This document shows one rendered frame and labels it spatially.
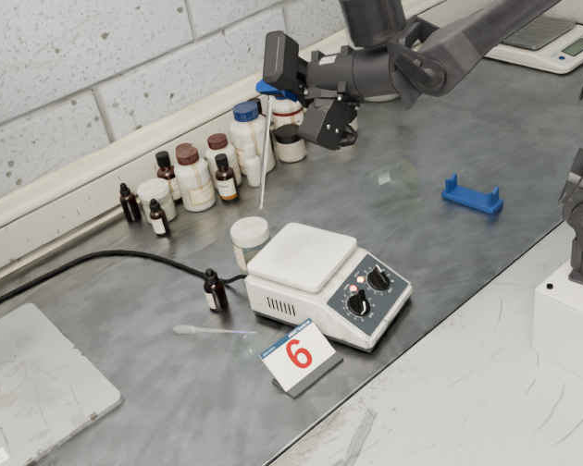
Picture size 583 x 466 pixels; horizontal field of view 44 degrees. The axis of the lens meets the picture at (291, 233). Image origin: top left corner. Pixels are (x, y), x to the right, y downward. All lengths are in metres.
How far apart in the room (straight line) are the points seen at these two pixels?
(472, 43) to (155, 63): 0.74
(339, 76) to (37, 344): 0.60
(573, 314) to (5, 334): 0.81
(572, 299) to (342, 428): 0.31
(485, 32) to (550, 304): 0.33
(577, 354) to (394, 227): 0.39
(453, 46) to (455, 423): 0.43
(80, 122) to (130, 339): 0.44
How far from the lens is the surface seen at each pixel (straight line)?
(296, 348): 0.97
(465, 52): 0.81
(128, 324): 1.13
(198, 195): 1.31
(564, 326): 0.93
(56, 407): 1.04
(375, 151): 1.41
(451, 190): 1.26
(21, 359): 1.14
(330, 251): 1.02
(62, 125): 1.34
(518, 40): 1.72
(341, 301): 0.98
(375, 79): 0.86
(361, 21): 0.83
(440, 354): 0.98
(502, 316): 1.04
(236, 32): 1.49
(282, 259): 1.02
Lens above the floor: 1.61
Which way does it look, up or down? 35 degrees down
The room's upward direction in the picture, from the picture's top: 11 degrees counter-clockwise
